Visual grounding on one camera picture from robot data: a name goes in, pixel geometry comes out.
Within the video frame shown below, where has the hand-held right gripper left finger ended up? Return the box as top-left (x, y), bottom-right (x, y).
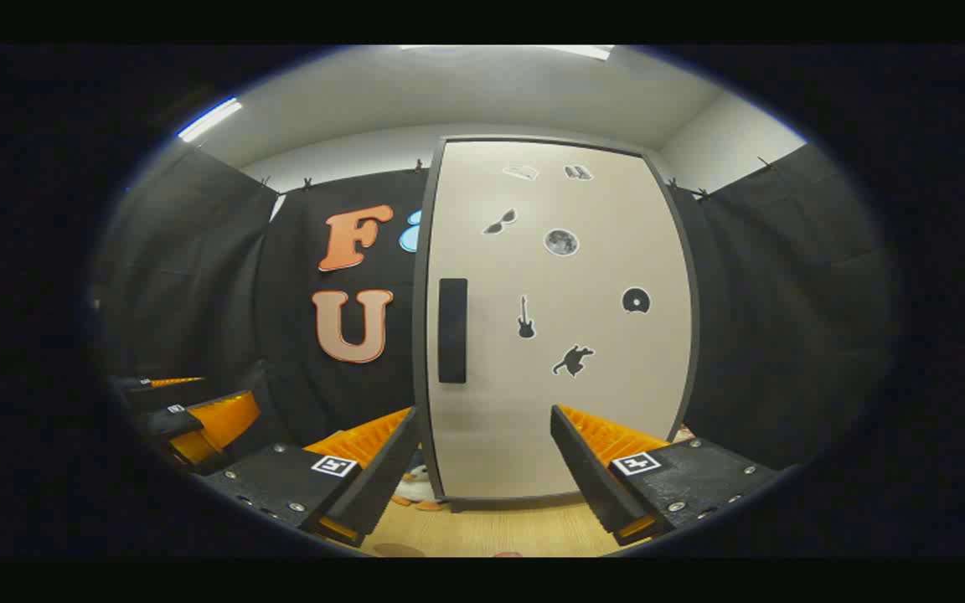
top-left (198, 406), bottom-right (421, 549)

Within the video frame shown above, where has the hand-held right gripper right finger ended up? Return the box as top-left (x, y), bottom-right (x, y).
top-left (550, 405), bottom-right (784, 548)

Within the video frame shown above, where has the grey cabinet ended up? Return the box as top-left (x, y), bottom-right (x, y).
top-left (411, 134), bottom-right (700, 513)

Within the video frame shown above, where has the penguin plush toy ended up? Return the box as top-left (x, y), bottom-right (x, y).
top-left (390, 465), bottom-right (450, 512)

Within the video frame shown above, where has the black backdrop cloth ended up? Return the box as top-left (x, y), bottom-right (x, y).
top-left (90, 142), bottom-right (898, 474)

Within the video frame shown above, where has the narrow ceiling light strip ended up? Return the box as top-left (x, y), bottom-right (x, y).
top-left (178, 97), bottom-right (243, 142)

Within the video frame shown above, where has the wide ceiling light panel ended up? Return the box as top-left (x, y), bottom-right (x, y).
top-left (399, 44), bottom-right (616, 61)

